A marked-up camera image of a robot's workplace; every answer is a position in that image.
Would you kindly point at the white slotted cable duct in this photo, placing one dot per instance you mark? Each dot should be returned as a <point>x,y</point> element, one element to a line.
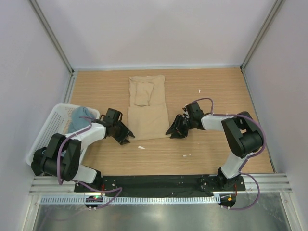
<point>95,200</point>

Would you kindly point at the blue grey t shirt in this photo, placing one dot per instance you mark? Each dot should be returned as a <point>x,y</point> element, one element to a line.
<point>80,119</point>

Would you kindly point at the aluminium frame rail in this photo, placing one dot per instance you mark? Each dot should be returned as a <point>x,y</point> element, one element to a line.
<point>272,182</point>

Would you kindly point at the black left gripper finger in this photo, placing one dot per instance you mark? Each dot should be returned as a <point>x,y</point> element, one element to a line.
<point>122,138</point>
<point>124,130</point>

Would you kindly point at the black t shirt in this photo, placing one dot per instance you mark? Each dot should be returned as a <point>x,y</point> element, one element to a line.
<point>37,158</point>

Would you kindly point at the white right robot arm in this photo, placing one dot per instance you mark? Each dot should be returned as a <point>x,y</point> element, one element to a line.
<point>244,136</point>

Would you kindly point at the left aluminium corner post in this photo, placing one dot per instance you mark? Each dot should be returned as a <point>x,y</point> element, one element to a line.
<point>46,26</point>

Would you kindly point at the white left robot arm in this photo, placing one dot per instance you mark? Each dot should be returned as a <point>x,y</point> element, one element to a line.
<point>62,156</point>

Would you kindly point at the white plastic laundry basket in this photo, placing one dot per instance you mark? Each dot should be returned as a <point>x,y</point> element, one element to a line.
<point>57,122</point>

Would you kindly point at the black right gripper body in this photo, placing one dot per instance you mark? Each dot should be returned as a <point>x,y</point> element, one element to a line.
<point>190,124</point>

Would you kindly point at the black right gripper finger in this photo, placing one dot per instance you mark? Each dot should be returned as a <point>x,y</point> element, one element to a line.
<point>177,122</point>
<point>178,133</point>

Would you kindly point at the beige t shirt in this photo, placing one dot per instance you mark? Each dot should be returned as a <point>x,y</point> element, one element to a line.
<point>147,113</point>

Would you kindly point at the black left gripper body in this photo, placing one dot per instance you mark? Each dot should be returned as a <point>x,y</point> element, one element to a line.
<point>116,129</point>

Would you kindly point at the right aluminium corner post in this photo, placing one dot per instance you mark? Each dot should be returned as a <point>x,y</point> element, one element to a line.
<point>262,32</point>

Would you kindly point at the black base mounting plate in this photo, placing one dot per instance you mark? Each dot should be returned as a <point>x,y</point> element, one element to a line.
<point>168,186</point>

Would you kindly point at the aluminium corner post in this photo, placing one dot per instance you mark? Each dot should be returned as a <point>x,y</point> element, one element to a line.
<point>46,26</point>
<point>262,32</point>

